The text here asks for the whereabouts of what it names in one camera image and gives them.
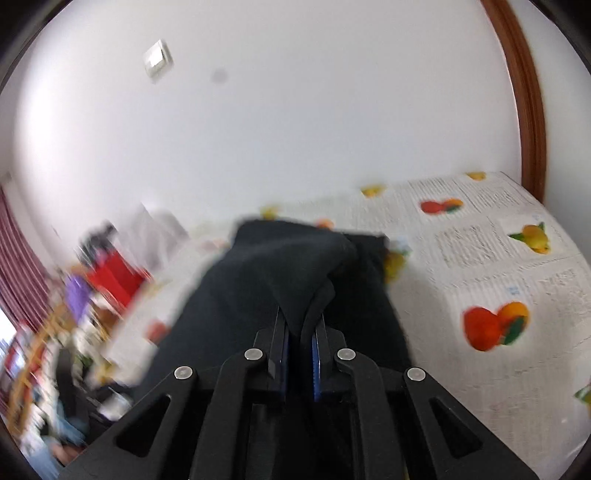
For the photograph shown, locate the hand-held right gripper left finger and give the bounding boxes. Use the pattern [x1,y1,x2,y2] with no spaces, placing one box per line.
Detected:
[58,307,291,480]

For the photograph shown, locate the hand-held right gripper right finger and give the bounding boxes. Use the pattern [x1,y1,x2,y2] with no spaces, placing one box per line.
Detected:
[311,318,540,480]

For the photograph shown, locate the black t-shirt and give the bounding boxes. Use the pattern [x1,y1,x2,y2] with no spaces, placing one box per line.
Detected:
[131,219,414,480]

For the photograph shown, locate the white cloth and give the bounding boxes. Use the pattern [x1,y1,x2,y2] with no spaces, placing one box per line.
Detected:
[124,203,191,269]

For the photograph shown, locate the red box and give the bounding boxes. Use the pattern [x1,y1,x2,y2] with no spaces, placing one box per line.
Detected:
[85,251,152,319]

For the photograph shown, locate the fruit print tablecloth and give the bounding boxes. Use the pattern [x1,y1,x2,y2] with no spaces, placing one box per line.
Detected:
[92,171,591,480]

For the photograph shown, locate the purple object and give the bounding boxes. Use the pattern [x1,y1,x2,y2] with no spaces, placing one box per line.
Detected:
[65,274,94,324]

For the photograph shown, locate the wooden rack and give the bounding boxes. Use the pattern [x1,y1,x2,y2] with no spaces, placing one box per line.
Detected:
[8,302,72,428]

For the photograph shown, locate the red striped curtain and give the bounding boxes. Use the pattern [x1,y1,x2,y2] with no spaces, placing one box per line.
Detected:
[0,185,52,343]

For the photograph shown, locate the white wall switch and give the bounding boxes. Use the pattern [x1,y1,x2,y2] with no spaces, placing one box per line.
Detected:
[142,39,175,83]

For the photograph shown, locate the brown wooden door frame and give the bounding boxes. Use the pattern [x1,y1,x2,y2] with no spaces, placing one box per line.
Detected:
[482,0,548,202]

